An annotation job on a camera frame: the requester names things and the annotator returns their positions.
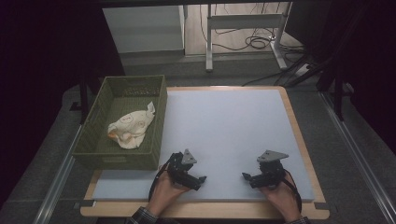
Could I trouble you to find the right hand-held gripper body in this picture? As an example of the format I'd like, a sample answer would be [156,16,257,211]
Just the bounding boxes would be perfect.
[256,149,290,189]

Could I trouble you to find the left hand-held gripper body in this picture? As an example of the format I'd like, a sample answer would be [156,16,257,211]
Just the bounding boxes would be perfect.
[166,148,200,185]

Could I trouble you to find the green woven plastic basket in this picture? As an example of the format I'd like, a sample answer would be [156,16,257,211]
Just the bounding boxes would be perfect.
[72,74,168,172]

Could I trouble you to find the cream printed towel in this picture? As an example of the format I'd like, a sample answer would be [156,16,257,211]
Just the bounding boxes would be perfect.
[106,101,156,150]

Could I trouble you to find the person's right hand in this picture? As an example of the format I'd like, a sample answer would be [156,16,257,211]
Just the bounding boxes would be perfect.
[261,174,303,222]

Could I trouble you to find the person's left hand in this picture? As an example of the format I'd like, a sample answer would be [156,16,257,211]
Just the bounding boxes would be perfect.
[146,171,191,217]

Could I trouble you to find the wooden table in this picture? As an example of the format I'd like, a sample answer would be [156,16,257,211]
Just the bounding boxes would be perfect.
[79,85,331,220]

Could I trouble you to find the white foam board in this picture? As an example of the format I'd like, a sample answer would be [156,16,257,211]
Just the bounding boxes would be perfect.
[92,89,316,203]

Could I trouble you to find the black metal stand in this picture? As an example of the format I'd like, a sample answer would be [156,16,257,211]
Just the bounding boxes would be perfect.
[317,55,356,122]
[69,71,104,125]

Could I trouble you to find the white power strip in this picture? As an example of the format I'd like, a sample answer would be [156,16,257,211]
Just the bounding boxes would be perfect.
[293,63,311,77]

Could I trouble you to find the white cabinet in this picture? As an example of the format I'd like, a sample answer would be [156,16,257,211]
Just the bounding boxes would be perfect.
[102,5,185,54]

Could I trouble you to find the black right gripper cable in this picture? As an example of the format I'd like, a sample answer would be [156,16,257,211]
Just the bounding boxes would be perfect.
[281,169,303,214]

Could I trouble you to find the silver floor rail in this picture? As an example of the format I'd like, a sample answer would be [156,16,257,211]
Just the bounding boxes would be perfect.
[319,91,396,224]
[32,124,83,224]

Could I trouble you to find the coiled black floor cable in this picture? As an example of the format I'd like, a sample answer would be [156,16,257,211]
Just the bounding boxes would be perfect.
[199,3,304,52]

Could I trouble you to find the white metal desk frame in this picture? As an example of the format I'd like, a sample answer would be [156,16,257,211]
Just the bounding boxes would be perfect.
[205,2,293,73]

